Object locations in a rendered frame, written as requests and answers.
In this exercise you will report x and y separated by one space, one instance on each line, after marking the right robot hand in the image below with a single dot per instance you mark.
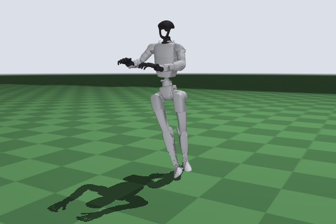
126 61

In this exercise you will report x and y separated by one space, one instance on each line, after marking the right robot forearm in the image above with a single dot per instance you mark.
136 64

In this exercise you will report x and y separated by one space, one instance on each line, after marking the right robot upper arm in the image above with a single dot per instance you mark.
148 52

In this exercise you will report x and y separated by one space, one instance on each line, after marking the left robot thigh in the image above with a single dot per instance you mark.
179 98

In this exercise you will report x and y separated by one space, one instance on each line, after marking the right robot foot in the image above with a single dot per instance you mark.
177 171

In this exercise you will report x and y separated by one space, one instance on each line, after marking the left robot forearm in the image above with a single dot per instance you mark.
172 66

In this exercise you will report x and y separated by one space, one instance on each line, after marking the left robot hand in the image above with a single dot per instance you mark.
155 66

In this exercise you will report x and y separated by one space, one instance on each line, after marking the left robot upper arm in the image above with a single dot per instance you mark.
180 50

